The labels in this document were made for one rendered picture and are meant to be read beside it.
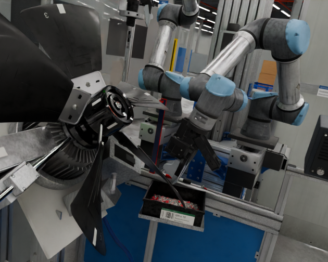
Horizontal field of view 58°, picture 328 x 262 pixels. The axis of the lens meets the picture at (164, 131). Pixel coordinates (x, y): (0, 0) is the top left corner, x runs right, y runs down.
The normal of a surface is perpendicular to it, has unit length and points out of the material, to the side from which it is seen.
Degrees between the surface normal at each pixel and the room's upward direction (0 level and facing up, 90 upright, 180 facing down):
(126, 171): 125
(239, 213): 90
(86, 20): 48
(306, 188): 90
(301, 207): 90
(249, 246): 90
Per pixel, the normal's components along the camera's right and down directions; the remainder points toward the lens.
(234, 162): -0.44, 0.17
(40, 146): 0.80, -0.42
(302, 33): 0.69, 0.22
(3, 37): 0.77, 0.02
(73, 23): 0.40, -0.34
